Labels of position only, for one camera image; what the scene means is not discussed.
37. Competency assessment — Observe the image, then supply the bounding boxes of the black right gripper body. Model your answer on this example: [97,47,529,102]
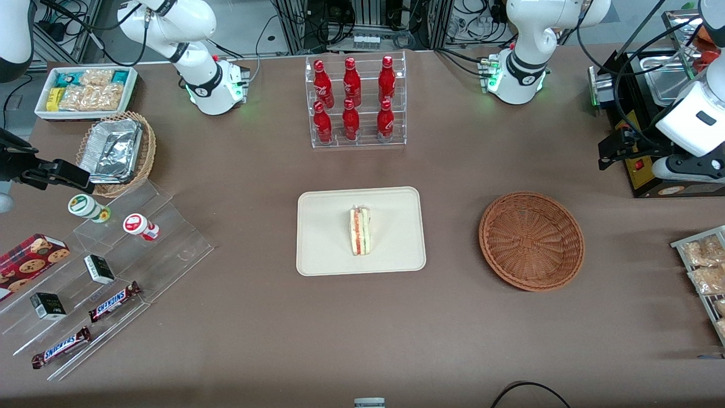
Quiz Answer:
[0,128,57,182]

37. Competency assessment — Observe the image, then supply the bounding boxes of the triangular sandwich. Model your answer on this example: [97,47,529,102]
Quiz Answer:
[348,206,372,257]

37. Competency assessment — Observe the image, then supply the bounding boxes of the light wicker basket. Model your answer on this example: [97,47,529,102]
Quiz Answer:
[75,111,157,198]

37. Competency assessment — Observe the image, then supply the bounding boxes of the tray of packaged snacks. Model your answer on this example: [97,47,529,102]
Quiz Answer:
[671,226,725,347]

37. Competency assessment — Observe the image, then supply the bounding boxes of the round brown wicker basket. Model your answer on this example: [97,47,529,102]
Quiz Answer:
[479,192,585,292]

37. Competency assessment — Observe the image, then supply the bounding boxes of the cream rectangular tray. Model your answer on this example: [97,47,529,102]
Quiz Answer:
[296,186,427,277]

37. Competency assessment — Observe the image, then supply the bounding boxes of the green lid yoghurt bottle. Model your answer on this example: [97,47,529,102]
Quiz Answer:
[68,194,112,223]

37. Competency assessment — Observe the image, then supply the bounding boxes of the black food warmer cabinet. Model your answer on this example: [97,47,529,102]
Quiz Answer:
[589,8,725,199]

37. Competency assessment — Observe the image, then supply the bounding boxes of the stacked aluminium foil trays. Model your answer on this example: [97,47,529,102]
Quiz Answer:
[79,118,143,185]

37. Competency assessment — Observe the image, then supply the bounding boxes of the steel food pan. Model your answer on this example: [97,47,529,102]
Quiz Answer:
[645,54,690,107]

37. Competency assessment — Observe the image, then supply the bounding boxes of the white rectangular snack box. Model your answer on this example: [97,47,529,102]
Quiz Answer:
[35,66,138,121]

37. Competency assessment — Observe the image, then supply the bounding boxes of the red lid yoghurt bottle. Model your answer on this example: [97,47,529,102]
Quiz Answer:
[123,213,160,241]

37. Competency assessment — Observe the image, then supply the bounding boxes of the clear bag of nut snacks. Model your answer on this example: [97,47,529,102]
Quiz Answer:
[59,69,126,112]

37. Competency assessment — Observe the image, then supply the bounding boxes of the red cookie box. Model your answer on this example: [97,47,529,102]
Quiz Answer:
[0,233,71,301]

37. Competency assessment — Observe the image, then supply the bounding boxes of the small black carton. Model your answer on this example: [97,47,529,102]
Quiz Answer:
[30,292,67,321]
[84,254,116,285]

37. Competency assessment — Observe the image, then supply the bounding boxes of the clear acrylic stepped display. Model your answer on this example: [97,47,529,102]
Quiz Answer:
[0,180,215,381]

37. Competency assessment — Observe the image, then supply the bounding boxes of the snickers bar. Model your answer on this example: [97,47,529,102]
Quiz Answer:
[31,326,91,369]
[88,281,142,324]

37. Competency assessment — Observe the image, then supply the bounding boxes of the red cola bottle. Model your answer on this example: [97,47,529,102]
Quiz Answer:
[313,60,335,109]
[313,101,333,144]
[343,57,362,108]
[377,100,395,142]
[378,56,396,105]
[342,99,360,142]

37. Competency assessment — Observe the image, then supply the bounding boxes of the clear acrylic bottle rack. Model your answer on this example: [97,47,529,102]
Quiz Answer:
[305,51,407,149]

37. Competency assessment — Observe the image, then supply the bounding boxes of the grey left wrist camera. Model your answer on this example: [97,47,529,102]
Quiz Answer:
[651,156,725,184]

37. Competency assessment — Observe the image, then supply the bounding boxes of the black table cable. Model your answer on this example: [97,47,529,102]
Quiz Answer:
[490,381,573,408]

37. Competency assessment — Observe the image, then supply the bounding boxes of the aluminium frame rack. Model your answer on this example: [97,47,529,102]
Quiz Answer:
[272,0,457,56]

